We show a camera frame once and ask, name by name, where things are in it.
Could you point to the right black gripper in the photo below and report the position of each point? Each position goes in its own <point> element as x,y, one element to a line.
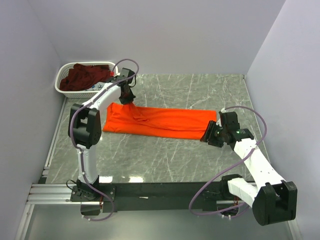
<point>208,135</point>

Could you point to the orange polo shirt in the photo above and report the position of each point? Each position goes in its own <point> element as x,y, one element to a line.
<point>173,123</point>

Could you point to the white plastic laundry basket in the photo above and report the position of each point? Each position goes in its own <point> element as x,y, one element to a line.
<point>63,71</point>

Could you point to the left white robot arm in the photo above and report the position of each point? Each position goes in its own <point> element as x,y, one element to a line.
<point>85,132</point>

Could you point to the white printed shirt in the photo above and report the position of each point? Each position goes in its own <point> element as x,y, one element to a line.
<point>96,87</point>

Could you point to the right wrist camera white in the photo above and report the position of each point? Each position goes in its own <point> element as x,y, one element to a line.
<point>222,111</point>

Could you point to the dark red shirt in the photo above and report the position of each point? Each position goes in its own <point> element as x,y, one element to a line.
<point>81,77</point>

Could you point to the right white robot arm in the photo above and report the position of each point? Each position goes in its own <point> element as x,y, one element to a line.
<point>272,198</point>

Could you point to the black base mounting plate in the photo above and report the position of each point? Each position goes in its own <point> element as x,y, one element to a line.
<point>138,196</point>

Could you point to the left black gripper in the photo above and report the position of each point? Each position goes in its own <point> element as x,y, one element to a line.
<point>129,99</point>

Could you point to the aluminium rail frame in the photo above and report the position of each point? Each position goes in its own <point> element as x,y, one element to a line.
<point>45,194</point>

